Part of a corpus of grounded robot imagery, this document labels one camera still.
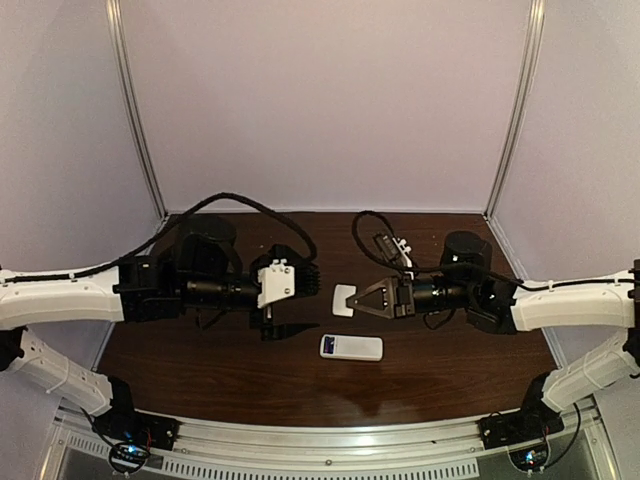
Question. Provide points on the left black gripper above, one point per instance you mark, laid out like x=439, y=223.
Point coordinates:
x=265, y=318

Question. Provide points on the aluminium frame post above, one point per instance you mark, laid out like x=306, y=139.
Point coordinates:
x=132, y=110
x=526, y=77

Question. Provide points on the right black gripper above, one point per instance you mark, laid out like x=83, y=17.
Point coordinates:
x=404, y=296

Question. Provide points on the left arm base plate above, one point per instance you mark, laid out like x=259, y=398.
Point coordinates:
x=142, y=429

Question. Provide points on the right aluminium frame post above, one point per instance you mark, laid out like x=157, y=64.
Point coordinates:
x=526, y=77

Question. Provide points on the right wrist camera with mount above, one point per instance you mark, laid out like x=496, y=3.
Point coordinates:
x=395, y=251

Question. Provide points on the left aluminium frame post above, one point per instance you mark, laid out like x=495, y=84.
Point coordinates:
x=132, y=110

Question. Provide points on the front aluminium rail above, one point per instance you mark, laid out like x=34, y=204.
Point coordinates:
x=450, y=449

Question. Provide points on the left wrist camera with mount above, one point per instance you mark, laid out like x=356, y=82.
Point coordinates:
x=281, y=280

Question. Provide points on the white battery cover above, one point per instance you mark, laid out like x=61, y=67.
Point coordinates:
x=339, y=300

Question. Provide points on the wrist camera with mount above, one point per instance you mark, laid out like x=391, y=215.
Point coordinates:
x=395, y=251
x=281, y=280

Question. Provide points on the white remote control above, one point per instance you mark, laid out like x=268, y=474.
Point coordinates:
x=354, y=348

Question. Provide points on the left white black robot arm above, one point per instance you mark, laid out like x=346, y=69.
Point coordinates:
x=199, y=270

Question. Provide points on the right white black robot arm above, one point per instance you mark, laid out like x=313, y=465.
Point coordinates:
x=499, y=305

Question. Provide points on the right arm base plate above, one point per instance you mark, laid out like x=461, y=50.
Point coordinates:
x=506, y=429

